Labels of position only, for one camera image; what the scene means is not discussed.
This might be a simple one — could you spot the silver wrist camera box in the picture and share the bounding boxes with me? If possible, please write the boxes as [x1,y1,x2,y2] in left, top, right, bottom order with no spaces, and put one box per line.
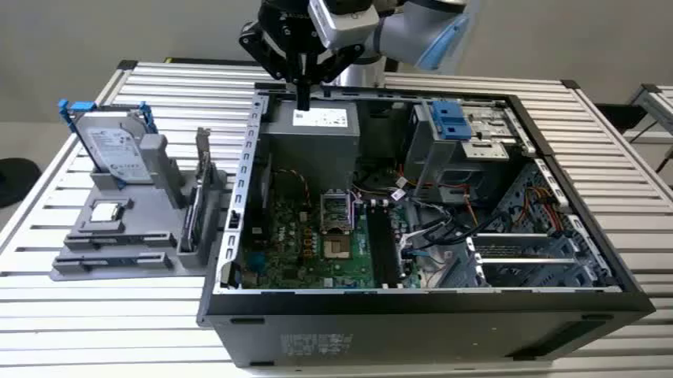
[307,0,381,49]

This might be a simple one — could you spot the metal socket cover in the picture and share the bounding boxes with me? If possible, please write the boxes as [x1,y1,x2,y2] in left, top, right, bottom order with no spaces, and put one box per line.
[319,188,354,234]

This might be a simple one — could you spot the grey power supply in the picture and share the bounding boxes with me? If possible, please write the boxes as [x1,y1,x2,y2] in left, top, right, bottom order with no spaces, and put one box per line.
[260,100,363,194]

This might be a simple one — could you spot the grey parts rack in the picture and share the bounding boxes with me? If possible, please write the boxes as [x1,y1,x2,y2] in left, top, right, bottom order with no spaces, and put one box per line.
[49,133,238,283]

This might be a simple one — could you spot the CPU socket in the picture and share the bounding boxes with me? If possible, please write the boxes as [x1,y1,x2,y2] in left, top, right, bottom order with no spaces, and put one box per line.
[321,235,353,260]

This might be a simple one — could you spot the grey metal drive cage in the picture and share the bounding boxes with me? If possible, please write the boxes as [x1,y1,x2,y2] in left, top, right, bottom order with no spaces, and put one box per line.
[403,100,530,204]

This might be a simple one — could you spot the black round base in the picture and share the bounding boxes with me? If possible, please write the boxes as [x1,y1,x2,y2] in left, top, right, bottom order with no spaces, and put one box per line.
[0,157,43,209]

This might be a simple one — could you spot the RAM stick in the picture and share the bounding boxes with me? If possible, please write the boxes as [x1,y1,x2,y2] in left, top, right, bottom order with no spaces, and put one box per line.
[72,235,172,245]
[60,256,167,268]

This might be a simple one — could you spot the metal slat side table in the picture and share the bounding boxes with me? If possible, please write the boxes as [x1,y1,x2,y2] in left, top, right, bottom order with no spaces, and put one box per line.
[625,83,673,145]

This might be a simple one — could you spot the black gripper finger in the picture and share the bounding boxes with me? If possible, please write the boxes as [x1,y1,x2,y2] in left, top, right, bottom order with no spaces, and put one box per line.
[302,43,367,111]
[239,23,304,111]

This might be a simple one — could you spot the black RAM slot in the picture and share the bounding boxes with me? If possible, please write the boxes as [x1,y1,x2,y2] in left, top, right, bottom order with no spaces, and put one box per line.
[371,202,390,287]
[366,202,383,287]
[383,202,403,287]
[378,202,397,287]

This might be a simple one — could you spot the red black fan wire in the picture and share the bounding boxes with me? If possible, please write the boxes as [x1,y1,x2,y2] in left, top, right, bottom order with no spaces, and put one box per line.
[275,169,312,208]

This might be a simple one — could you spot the green motherboard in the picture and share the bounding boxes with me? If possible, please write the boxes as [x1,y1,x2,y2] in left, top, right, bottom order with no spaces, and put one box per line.
[239,196,426,291]

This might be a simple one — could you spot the wire locking lever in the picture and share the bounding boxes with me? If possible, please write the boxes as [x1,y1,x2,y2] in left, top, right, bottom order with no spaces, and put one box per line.
[349,191,361,234]

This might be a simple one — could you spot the hard disk in blue carrier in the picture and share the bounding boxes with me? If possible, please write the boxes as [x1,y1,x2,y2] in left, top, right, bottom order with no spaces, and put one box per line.
[57,99,159,190]

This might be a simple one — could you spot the graphics card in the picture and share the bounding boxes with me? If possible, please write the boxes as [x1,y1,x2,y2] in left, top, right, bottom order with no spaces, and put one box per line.
[180,126,218,254]

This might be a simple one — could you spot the disk bay with white rails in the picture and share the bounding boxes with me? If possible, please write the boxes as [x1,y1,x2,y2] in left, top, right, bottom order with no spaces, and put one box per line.
[465,232,616,291]

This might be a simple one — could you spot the black PC case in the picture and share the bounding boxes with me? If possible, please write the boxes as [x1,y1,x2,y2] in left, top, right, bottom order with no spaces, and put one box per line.
[196,80,657,369]

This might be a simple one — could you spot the orange power wire bundle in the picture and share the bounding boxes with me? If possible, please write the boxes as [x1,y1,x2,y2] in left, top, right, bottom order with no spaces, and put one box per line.
[517,187,564,239]

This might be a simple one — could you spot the silver CPU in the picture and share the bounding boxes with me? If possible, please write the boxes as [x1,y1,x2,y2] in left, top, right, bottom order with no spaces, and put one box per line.
[87,202,127,224]

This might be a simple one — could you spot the blue plastic drive latch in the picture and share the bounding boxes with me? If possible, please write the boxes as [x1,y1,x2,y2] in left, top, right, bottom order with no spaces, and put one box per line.
[429,101,473,140]

